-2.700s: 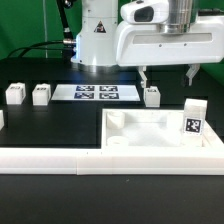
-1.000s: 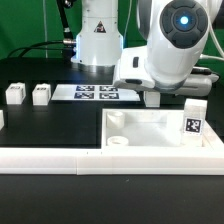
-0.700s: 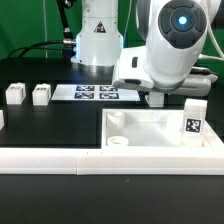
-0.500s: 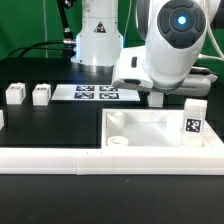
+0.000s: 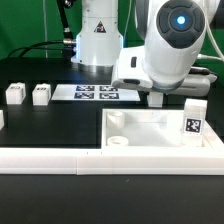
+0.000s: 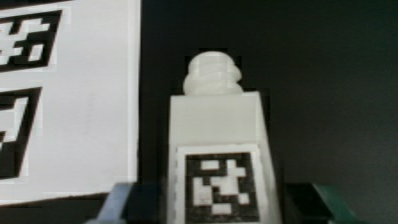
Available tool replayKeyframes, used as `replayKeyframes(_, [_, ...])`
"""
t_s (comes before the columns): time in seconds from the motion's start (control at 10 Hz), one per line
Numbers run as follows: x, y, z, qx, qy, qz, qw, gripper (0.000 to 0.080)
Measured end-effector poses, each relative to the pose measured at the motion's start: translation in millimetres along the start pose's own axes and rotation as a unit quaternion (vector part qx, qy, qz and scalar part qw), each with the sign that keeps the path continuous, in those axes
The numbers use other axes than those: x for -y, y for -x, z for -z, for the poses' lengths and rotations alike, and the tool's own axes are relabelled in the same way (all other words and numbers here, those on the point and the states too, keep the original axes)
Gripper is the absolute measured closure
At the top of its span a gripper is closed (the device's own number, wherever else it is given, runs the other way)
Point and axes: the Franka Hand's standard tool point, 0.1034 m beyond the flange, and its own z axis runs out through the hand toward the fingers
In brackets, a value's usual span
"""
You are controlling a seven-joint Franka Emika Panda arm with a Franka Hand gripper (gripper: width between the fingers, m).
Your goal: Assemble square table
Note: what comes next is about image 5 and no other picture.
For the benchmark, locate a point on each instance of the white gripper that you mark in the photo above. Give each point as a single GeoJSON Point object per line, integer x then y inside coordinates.
{"type": "Point", "coordinates": [168, 71]}

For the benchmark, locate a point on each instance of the white square table top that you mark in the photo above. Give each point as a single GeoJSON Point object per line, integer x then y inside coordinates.
{"type": "Point", "coordinates": [150, 128]}

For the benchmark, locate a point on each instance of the white sheet with markers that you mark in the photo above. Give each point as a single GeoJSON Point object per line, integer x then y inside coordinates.
{"type": "Point", "coordinates": [72, 92]}

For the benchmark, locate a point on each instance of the white L-shaped fence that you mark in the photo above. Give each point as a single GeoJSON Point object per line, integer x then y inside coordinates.
{"type": "Point", "coordinates": [116, 159]}

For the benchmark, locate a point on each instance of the white block at left edge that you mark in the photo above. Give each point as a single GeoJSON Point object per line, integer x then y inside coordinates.
{"type": "Point", "coordinates": [1, 119]}

